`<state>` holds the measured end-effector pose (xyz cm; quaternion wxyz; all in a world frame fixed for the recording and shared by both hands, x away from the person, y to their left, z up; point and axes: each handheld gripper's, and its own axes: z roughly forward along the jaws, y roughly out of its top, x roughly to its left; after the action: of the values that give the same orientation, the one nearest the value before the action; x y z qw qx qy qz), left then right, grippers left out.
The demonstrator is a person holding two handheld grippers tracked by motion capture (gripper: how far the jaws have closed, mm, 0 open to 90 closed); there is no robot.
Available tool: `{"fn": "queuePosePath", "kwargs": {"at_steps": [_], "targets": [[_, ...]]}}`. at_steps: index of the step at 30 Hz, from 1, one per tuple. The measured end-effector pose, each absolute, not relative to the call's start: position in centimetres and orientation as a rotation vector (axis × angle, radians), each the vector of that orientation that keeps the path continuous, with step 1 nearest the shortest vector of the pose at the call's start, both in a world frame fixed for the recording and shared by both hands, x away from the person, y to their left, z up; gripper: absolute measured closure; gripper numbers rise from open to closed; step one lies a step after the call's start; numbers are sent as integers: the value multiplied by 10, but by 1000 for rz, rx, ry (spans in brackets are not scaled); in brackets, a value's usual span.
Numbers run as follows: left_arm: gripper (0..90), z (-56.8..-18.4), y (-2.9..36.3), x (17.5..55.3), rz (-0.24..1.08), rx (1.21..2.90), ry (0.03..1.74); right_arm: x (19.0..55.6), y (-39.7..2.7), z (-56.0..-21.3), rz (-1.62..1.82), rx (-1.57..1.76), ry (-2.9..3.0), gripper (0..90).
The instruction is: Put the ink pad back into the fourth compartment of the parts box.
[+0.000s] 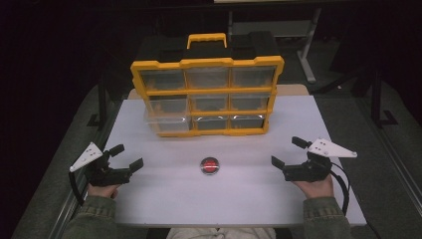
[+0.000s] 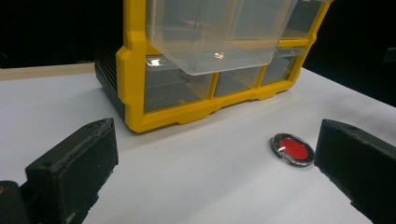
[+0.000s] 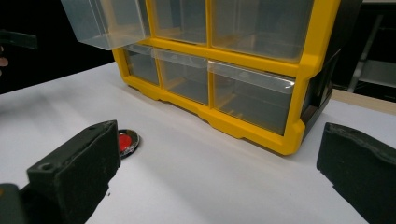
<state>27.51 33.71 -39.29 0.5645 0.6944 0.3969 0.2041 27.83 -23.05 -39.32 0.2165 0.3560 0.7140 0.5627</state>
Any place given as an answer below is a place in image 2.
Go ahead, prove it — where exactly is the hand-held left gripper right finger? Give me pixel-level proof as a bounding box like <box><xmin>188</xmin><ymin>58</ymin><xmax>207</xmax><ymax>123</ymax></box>
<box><xmin>313</xmin><ymin>119</ymin><xmax>396</xmax><ymax>224</ymax></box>

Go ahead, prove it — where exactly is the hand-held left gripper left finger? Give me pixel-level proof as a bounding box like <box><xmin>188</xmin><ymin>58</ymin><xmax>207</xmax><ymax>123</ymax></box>
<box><xmin>24</xmin><ymin>117</ymin><xmax>120</xmax><ymax>224</ymax></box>

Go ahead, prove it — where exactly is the round red compact case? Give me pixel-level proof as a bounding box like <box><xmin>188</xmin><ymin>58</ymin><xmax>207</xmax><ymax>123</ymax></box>
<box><xmin>269</xmin><ymin>133</ymin><xmax>316</xmax><ymax>168</ymax></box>

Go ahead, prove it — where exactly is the yellow drawer organizer cabinet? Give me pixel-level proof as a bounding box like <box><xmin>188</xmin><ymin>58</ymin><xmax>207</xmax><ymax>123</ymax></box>
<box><xmin>93</xmin><ymin>0</ymin><xmax>332</xmax><ymax>133</ymax></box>

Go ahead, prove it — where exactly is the clear plastic drawer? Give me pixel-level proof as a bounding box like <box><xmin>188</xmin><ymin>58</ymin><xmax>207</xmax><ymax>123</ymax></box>
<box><xmin>261</xmin><ymin>47</ymin><xmax>306</xmax><ymax>87</ymax></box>
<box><xmin>143</xmin><ymin>54</ymin><xmax>215</xmax><ymax>114</ymax></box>
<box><xmin>214</xmin><ymin>65</ymin><xmax>263</xmax><ymax>98</ymax></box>
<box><xmin>145</xmin><ymin>0</ymin><xmax>299</xmax><ymax>77</ymax></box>

